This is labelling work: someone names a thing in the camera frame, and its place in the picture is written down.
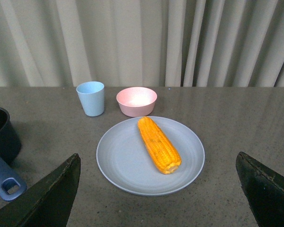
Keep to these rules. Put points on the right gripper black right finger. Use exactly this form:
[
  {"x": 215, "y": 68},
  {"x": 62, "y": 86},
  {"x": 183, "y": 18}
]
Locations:
[{"x": 264, "y": 190}]

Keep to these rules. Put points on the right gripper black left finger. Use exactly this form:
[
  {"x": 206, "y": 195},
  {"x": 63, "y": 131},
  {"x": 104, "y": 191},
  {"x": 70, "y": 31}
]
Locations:
[{"x": 47, "y": 203}]

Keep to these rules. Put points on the yellow corn cob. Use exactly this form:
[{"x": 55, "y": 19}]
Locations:
[{"x": 164, "y": 155}]

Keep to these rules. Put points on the dark blue saucepan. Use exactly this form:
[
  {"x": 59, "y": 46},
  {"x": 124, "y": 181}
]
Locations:
[{"x": 11, "y": 184}]

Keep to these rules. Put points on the grey blue round plate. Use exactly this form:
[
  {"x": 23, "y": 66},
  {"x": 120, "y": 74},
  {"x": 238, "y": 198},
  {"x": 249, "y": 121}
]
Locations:
[{"x": 124, "y": 161}]

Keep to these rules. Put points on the light blue cup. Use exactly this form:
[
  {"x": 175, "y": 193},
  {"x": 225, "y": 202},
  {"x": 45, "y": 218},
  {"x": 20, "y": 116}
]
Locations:
[{"x": 91, "y": 95}]

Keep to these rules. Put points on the pink bowl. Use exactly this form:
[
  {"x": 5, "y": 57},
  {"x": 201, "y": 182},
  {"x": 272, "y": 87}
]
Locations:
[{"x": 136, "y": 101}]

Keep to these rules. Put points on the white curtain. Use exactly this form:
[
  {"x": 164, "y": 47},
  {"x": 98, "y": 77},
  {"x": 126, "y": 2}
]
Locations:
[{"x": 176, "y": 43}]

